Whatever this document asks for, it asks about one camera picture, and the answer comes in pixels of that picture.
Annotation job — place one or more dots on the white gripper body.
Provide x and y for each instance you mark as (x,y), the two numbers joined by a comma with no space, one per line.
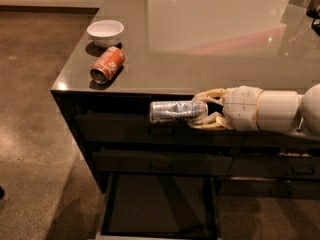
(240,108)

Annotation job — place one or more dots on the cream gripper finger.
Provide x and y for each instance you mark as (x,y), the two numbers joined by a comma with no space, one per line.
(212,96)
(214,121)

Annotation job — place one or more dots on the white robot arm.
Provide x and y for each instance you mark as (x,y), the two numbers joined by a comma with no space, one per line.
(289,113)

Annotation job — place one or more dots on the top right drawer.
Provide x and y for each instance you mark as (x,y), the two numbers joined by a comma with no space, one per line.
(270,139)

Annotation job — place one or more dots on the middle right drawer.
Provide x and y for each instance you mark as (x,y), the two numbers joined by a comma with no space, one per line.
(275,167)

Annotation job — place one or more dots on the bottom right drawer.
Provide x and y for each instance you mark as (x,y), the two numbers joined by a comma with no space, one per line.
(284,189)

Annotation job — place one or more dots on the dark kitchen counter cabinet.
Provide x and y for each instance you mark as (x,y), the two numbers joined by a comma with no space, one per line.
(175,49)

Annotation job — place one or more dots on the open bottom left drawer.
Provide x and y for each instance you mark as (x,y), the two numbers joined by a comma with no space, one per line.
(159,207)

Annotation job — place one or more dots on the orange soda can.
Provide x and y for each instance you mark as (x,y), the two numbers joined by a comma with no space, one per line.
(107,65)

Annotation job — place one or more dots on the middle left drawer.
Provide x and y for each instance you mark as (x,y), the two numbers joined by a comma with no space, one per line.
(161,162)

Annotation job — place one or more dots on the top left drawer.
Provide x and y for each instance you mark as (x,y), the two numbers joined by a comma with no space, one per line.
(136,129)

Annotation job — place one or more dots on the white ceramic bowl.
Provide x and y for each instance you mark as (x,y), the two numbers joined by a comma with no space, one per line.
(105,33)

